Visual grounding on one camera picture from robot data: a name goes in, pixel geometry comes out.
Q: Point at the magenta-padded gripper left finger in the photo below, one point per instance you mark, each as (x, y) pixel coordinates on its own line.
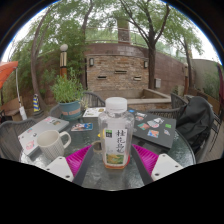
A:
(61, 166)

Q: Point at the blue yellow striped bollard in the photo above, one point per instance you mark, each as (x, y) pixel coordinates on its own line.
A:
(36, 103)

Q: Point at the black jacket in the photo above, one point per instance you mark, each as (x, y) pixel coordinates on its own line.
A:
(195, 120)

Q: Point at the white ribbed mug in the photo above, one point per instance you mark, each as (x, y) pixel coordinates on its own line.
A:
(51, 145)

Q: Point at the black wall lantern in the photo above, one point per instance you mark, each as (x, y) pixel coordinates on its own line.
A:
(91, 62)
(146, 64)

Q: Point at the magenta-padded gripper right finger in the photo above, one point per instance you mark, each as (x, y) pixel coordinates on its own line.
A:
(164, 165)

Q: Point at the orange canopy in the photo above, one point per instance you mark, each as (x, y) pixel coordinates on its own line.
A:
(6, 70)

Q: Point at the white sticker sheet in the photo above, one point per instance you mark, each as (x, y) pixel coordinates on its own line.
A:
(93, 112)

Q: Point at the clear white-capped drink bottle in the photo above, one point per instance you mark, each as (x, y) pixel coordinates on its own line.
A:
(116, 133)

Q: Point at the colourful photo card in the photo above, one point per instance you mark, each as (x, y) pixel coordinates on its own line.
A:
(82, 126)

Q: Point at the maroon folded patio umbrella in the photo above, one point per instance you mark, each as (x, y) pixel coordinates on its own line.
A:
(221, 86)

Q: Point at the grey wall utility box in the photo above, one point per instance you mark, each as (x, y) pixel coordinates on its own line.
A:
(158, 83)

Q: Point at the beige tape roll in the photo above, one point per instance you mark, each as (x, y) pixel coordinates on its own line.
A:
(94, 147)

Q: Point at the wooden globe lamp post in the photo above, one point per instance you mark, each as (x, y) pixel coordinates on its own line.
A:
(187, 81)
(63, 63)

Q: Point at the green plant in blue pot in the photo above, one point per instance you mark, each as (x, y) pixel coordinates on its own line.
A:
(68, 93)

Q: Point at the silver laptop with stickers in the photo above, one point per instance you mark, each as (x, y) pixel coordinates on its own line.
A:
(36, 131)

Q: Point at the dark-trunked forked tree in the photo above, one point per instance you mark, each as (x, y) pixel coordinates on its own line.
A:
(151, 63)

